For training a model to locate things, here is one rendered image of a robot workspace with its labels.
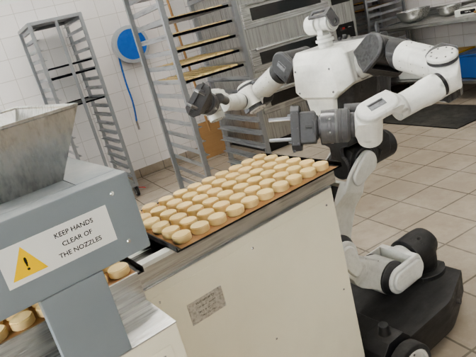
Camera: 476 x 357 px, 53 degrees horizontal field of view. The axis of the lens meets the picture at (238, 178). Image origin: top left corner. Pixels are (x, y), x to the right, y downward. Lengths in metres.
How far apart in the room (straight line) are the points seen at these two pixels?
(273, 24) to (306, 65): 3.50
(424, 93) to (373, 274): 0.89
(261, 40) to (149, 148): 1.79
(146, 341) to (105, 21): 4.77
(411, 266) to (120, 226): 1.40
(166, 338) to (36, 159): 0.45
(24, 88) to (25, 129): 4.43
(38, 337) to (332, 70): 1.14
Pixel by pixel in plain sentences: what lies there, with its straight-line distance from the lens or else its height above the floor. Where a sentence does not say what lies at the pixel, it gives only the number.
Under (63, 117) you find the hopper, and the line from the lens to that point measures 0.97.
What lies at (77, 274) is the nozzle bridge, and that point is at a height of 1.04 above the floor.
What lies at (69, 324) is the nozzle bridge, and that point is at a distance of 0.96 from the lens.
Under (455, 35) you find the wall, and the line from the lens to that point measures 6.62.
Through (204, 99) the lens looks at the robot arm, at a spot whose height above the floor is 1.17.
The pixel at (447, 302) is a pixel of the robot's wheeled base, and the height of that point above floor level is 0.17.
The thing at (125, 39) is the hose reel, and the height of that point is 1.51.
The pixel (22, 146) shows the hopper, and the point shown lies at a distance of 0.97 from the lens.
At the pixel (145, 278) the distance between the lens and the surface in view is 1.22.
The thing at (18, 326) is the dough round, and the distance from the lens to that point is 1.14.
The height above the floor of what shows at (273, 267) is 0.70.
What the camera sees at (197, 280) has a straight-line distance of 1.29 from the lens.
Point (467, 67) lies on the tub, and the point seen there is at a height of 0.35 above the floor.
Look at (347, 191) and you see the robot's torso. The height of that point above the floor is 0.74.
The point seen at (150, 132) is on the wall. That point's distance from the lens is 5.66.
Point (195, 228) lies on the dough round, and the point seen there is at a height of 0.92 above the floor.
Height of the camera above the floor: 1.39
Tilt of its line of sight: 17 degrees down
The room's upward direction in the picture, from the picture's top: 15 degrees counter-clockwise
